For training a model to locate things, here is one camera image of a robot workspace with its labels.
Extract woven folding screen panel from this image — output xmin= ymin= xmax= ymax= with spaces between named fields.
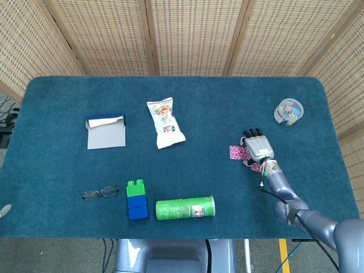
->
xmin=0 ymin=0 xmax=86 ymax=105
xmin=224 ymin=0 xmax=364 ymax=77
xmin=42 ymin=0 xmax=156 ymax=77
xmin=144 ymin=0 xmax=251 ymax=77
xmin=298 ymin=0 xmax=364 ymax=200

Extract blue carpet table cover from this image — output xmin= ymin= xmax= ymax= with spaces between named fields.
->
xmin=0 ymin=76 xmax=361 ymax=239

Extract white table leg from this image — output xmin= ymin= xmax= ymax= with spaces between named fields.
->
xmin=243 ymin=238 xmax=253 ymax=273

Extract green chip can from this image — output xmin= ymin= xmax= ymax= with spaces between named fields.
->
xmin=155 ymin=195 xmax=216 ymax=221

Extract blue toy building block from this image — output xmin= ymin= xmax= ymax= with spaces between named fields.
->
xmin=127 ymin=206 xmax=150 ymax=221
xmin=127 ymin=195 xmax=148 ymax=209

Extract open blue cardboard box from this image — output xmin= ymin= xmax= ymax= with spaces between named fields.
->
xmin=85 ymin=113 xmax=127 ymax=150

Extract clear jar of binder clips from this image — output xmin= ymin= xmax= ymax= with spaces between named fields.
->
xmin=273 ymin=98 xmax=304 ymax=127

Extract black torso cable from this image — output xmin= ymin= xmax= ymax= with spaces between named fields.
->
xmin=205 ymin=238 xmax=213 ymax=273

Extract white snack bag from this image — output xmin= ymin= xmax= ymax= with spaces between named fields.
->
xmin=146 ymin=97 xmax=187 ymax=150

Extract cream paper sheet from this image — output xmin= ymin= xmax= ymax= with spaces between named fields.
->
xmin=88 ymin=117 xmax=123 ymax=130

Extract blue floor cable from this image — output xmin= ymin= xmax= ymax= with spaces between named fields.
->
xmin=275 ymin=241 xmax=303 ymax=273
xmin=101 ymin=238 xmax=115 ymax=273

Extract yellow floor tape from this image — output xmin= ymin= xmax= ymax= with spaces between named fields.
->
xmin=278 ymin=238 xmax=291 ymax=273

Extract thin metal frame eyeglasses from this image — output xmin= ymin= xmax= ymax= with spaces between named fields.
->
xmin=81 ymin=184 xmax=119 ymax=202

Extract black cable bundle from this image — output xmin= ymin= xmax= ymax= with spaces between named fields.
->
xmin=0 ymin=96 xmax=21 ymax=148

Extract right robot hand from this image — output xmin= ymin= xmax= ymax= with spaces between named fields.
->
xmin=240 ymin=127 xmax=276 ymax=167

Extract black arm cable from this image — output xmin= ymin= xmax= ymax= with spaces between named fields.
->
xmin=259 ymin=181 xmax=341 ymax=273

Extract green toy building block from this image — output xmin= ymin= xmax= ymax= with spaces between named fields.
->
xmin=126 ymin=179 xmax=147 ymax=198

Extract grey robot torso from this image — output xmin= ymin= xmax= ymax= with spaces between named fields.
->
xmin=113 ymin=238 xmax=237 ymax=273

